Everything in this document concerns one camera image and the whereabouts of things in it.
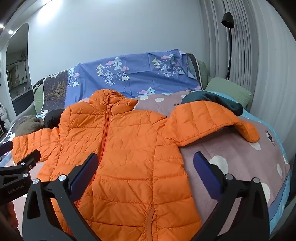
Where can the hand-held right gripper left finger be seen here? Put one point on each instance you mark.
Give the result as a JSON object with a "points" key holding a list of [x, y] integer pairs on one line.
{"points": [[84, 172]]}

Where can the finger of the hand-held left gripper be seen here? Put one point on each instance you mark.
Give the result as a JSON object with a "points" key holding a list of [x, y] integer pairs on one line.
{"points": [[29, 160], [6, 149]]}

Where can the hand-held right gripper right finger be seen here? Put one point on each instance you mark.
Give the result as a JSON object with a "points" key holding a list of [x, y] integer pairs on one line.
{"points": [[205, 173]]}

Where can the orange puffer jacket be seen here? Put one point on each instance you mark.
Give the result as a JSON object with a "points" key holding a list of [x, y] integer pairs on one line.
{"points": [[129, 150]]}

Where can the olive brown knit sweater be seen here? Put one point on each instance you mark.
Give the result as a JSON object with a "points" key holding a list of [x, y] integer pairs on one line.
{"points": [[27, 126]]}

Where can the white cat figurine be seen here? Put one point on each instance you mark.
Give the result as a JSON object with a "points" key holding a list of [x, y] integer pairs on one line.
{"points": [[3, 115]]}

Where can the pink dotted blanket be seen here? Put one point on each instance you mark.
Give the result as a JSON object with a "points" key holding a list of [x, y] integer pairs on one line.
{"points": [[231, 150]]}

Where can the black garment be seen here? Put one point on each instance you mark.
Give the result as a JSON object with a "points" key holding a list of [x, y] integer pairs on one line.
{"points": [[53, 118]]}

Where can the dark tree-print cloth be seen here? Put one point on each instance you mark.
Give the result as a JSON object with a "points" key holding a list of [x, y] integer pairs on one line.
{"points": [[55, 90]]}

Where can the dark teal garment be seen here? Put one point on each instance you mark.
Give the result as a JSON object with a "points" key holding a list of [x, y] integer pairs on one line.
{"points": [[222, 99]]}

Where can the green pillow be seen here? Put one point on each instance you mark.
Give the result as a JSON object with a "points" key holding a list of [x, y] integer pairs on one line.
{"points": [[229, 89]]}

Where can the blue tree-print bed sheet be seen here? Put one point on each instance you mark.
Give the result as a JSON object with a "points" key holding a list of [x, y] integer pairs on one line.
{"points": [[138, 76]]}

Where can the white pleated curtain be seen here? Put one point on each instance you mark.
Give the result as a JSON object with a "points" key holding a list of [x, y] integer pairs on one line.
{"points": [[259, 58]]}

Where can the black floor lamp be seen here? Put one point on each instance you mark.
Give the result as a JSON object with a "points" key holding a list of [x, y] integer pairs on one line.
{"points": [[230, 46]]}

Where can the arched wall mirror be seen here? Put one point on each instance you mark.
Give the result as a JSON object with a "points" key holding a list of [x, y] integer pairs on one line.
{"points": [[18, 69]]}

